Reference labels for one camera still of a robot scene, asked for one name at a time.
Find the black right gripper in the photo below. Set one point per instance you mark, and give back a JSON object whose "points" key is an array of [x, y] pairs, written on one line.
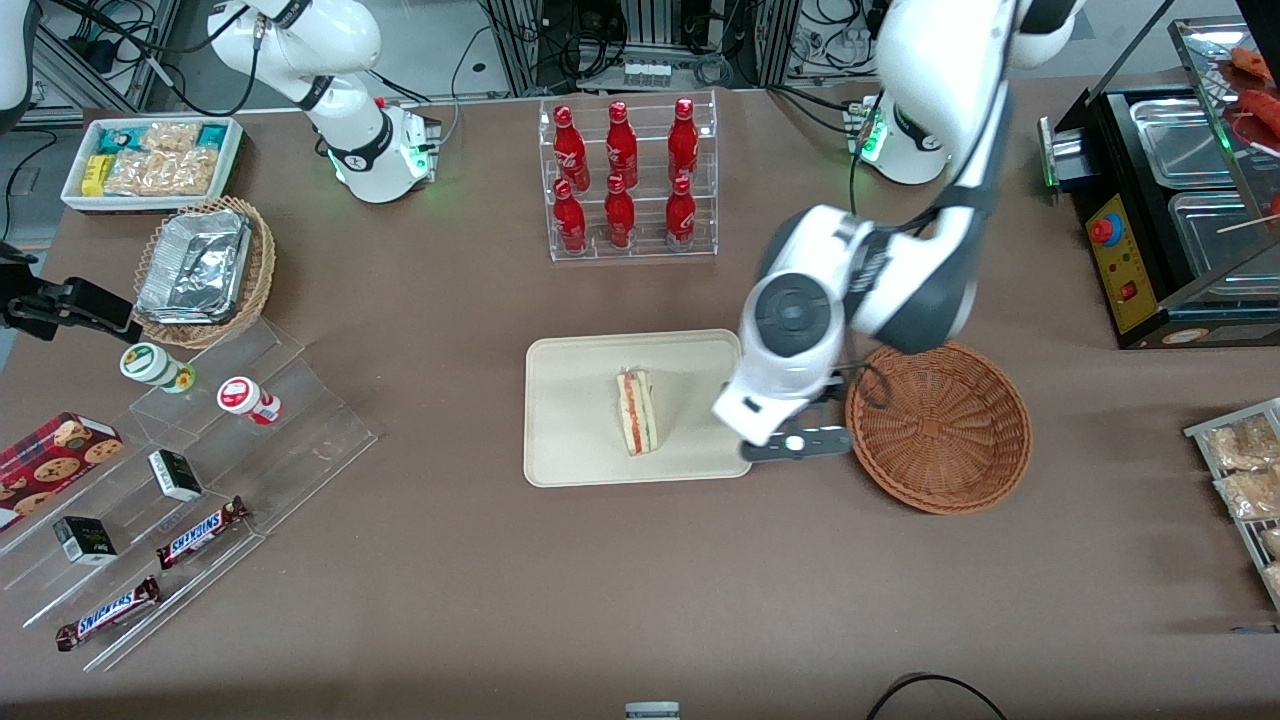
{"points": [[38, 305]]}

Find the round brown wicker basket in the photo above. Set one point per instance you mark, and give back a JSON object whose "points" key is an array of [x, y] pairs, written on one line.
{"points": [[940, 445]]}

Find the yellow snack packet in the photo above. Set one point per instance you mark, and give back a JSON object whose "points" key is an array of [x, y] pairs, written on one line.
{"points": [[95, 175]]}

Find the red label yogurt bottle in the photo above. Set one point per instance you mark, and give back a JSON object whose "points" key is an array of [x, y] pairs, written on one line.
{"points": [[240, 395]]}

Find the teal snack packet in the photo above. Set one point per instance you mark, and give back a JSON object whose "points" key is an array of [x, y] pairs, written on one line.
{"points": [[213, 134], [120, 139]]}

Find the clear cracker bag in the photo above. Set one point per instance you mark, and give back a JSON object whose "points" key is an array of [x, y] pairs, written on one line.
{"points": [[196, 170], [140, 174], [170, 136]]}

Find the light woven wicker basket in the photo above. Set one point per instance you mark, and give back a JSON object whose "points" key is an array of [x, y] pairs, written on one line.
{"points": [[258, 270]]}

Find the clear bagged pastry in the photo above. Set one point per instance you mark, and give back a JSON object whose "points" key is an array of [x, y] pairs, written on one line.
{"points": [[1274, 578], [1272, 540], [1240, 445], [1250, 493]]}

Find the triangular sandwich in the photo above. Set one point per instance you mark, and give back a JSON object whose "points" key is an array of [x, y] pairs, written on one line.
{"points": [[637, 412]]}

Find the beige rectangular tray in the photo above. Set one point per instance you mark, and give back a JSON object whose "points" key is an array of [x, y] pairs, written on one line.
{"points": [[580, 410]]}

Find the small black carton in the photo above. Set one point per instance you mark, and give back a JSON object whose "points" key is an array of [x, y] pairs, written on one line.
{"points": [[175, 475], [85, 540]]}

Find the tray of packaged pastries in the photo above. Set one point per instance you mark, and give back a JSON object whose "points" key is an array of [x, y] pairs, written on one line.
{"points": [[1240, 530]]}

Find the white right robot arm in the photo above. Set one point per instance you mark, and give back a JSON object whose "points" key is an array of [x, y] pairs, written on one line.
{"points": [[350, 110]]}

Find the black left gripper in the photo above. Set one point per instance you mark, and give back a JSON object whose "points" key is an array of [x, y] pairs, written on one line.
{"points": [[834, 392]]}

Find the steel warmer pan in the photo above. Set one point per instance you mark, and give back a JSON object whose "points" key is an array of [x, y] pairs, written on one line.
{"points": [[1210, 235], [1180, 140]]}

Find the red tartan cookie box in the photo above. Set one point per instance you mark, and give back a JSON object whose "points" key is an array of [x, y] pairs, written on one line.
{"points": [[50, 465]]}

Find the red cola bottle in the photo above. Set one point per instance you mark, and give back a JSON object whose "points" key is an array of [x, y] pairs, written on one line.
{"points": [[681, 216], [683, 145], [620, 218], [621, 148], [570, 222], [571, 150]]}

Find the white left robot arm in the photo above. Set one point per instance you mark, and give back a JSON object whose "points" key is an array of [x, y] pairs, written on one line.
{"points": [[920, 270]]}

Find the snickers chocolate bar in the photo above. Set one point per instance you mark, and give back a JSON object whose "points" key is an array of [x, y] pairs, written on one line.
{"points": [[200, 532], [108, 612]]}

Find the white plastic snack bin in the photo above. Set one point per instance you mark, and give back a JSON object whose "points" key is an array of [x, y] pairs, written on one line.
{"points": [[75, 190]]}

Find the red sausage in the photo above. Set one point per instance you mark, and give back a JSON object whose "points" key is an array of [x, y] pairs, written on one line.
{"points": [[1252, 62], [1262, 110]]}

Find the small grey device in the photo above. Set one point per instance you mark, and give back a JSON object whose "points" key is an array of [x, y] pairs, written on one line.
{"points": [[652, 711]]}

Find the aluminium foil tray stack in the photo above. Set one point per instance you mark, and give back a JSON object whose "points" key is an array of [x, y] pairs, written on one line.
{"points": [[195, 265]]}

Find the green label yogurt bottle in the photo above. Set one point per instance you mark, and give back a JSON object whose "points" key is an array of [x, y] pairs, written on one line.
{"points": [[150, 364]]}

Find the clear acrylic bottle rack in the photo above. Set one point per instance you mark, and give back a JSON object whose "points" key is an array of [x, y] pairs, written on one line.
{"points": [[650, 252]]}

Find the white power strip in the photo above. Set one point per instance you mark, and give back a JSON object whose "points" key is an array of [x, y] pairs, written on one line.
{"points": [[647, 73]]}

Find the clear acrylic stepped display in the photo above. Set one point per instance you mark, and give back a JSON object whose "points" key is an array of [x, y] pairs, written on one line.
{"points": [[300, 440]]}

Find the black food warmer machine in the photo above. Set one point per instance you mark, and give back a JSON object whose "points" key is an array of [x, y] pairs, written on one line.
{"points": [[1120, 275]]}

